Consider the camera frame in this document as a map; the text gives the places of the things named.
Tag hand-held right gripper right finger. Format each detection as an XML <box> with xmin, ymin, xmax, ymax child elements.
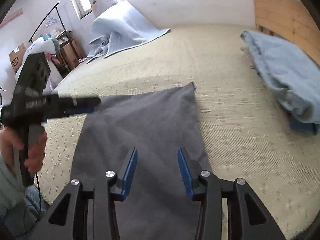
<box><xmin>177</xmin><ymin>147</ymin><xmax>285</xmax><ymax>240</ymax></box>

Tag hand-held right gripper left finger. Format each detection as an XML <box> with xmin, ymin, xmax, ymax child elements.
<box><xmin>37</xmin><ymin>147</ymin><xmax>138</xmax><ymax>240</ymax></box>

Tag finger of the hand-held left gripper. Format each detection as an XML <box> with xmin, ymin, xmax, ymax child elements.
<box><xmin>65</xmin><ymin>106</ymin><xmax>97</xmax><ymax>117</ymax></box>
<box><xmin>59</xmin><ymin>97</ymin><xmax>101</xmax><ymax>112</ymax></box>

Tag grey t-shirt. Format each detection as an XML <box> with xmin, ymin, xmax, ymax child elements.
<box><xmin>71</xmin><ymin>81</ymin><xmax>213</xmax><ymax>240</ymax></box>

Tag person's left forearm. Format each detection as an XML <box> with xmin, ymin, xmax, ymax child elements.
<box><xmin>0</xmin><ymin>152</ymin><xmax>28</xmax><ymax>218</ymax></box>

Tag black clothes rack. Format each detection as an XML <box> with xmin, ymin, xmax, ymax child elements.
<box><xmin>28</xmin><ymin>1</ymin><xmax>73</xmax><ymax>73</ymax></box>

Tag person's left hand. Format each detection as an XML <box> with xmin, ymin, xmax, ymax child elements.
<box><xmin>0</xmin><ymin>130</ymin><xmax>48</xmax><ymax>177</ymax></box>

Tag printed flat cardboard box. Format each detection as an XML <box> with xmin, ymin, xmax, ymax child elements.
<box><xmin>9</xmin><ymin>42</ymin><xmax>28</xmax><ymax>73</ymax></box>

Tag brown cardboard box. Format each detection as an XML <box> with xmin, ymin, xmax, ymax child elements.
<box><xmin>60</xmin><ymin>39</ymin><xmax>87</xmax><ymax>70</ymax></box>

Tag whale plush pillow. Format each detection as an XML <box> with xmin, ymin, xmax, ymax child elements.
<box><xmin>15</xmin><ymin>34</ymin><xmax>60</xmax><ymax>80</ymax></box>

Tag light blue blanket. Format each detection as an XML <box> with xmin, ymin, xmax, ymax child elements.
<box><xmin>86</xmin><ymin>0</ymin><xmax>171</xmax><ymax>64</ymax></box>

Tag person's leg in jeans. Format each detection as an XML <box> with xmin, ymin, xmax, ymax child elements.
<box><xmin>5</xmin><ymin>185</ymin><xmax>50</xmax><ymax>240</ymax></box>

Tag dark blue folded garment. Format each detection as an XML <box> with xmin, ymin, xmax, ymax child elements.
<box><xmin>290</xmin><ymin>119</ymin><xmax>319</xmax><ymax>135</ymax></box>

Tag light blue jeans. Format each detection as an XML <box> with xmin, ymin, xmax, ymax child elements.
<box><xmin>240</xmin><ymin>30</ymin><xmax>320</xmax><ymax>125</ymax></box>

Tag wooden headboard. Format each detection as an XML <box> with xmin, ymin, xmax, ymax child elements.
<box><xmin>254</xmin><ymin>0</ymin><xmax>320</xmax><ymax>68</ymax></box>

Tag wire clothes hanger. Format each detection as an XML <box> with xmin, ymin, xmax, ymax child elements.
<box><xmin>45</xmin><ymin>15</ymin><xmax>57</xmax><ymax>28</ymax></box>

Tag red paper wall strip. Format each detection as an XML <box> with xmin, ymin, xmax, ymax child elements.
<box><xmin>0</xmin><ymin>9</ymin><xmax>23</xmax><ymax>29</ymax></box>

